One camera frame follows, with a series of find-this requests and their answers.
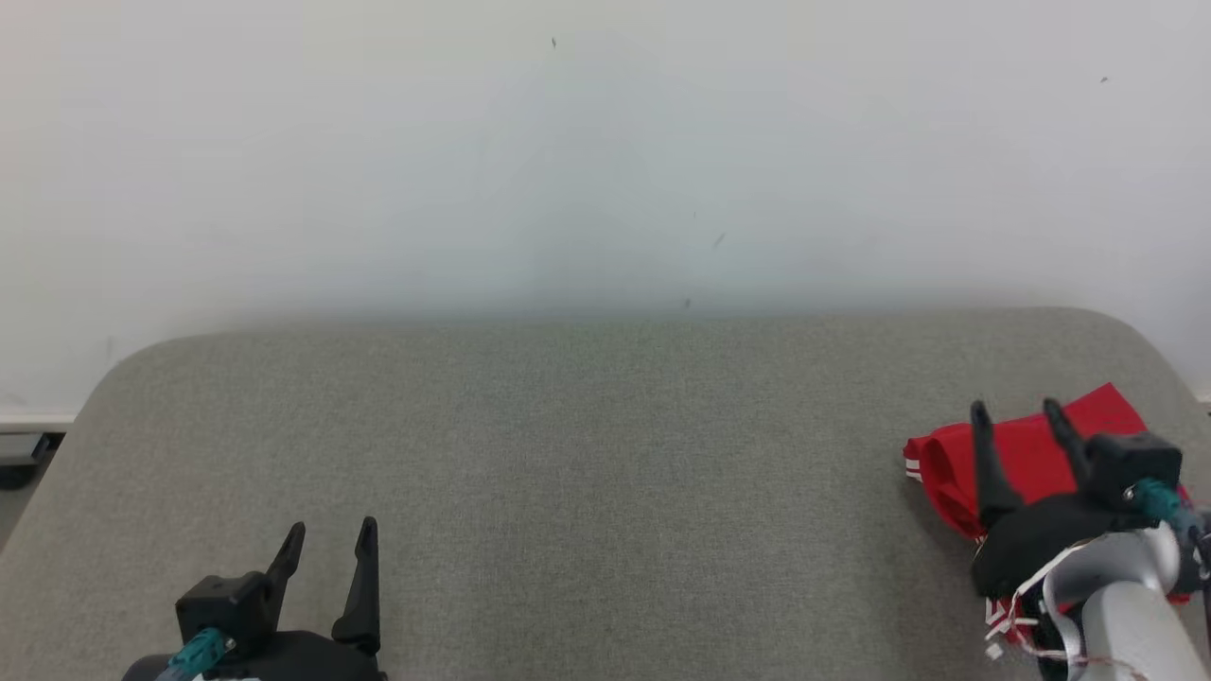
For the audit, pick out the red white basketball jersey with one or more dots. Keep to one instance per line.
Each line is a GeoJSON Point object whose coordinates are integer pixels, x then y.
{"type": "Point", "coordinates": [1026, 449]}

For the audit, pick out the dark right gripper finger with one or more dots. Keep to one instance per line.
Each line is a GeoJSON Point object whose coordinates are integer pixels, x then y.
{"type": "Point", "coordinates": [989, 473]}
{"type": "Point", "coordinates": [1067, 437]}

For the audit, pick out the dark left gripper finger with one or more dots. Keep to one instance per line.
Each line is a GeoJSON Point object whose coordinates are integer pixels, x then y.
{"type": "Point", "coordinates": [363, 605]}
{"type": "Point", "coordinates": [286, 567]}

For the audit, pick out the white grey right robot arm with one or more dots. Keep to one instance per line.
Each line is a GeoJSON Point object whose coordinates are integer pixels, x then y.
{"type": "Point", "coordinates": [1126, 624]}

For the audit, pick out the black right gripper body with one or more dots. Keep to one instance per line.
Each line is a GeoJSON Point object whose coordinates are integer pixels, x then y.
{"type": "Point", "coordinates": [1031, 539]}

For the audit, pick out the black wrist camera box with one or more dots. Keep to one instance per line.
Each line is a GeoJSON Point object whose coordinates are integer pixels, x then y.
{"type": "Point", "coordinates": [1131, 463]}
{"type": "Point", "coordinates": [222, 605]}

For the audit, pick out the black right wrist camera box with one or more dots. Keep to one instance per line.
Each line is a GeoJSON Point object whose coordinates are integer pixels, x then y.
{"type": "Point", "coordinates": [1131, 463]}

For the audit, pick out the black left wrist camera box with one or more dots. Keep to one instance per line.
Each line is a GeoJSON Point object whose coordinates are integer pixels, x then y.
{"type": "Point", "coordinates": [222, 605]}

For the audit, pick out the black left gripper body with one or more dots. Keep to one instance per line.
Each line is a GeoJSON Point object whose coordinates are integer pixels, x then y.
{"type": "Point", "coordinates": [303, 660]}

